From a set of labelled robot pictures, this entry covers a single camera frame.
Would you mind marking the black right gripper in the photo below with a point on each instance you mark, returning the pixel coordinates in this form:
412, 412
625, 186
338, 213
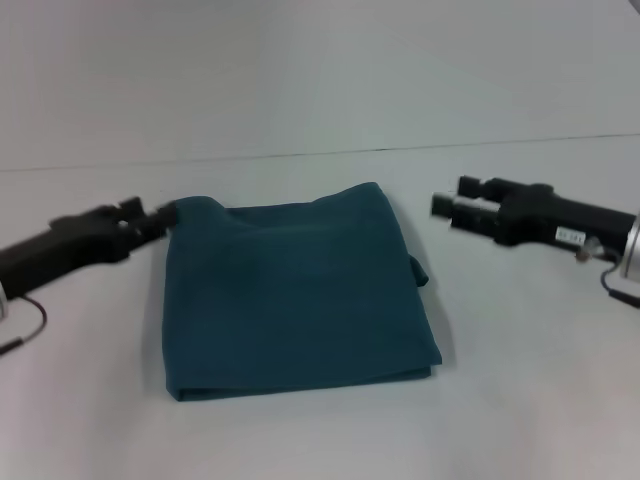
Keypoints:
560, 217

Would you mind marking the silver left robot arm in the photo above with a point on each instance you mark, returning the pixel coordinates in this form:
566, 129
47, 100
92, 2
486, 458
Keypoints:
3, 305

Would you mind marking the teal blue shirt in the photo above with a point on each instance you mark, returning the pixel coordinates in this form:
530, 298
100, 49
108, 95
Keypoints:
300, 295

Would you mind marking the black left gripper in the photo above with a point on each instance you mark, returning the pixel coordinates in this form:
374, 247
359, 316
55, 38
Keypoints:
60, 250

